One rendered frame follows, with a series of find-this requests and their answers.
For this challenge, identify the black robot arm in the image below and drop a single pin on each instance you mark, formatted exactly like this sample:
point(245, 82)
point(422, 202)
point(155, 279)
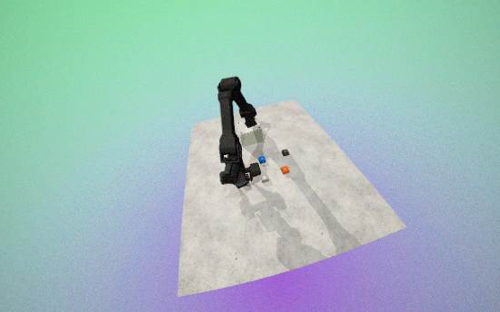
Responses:
point(229, 89)

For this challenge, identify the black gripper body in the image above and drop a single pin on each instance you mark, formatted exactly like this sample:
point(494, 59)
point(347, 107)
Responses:
point(254, 169)

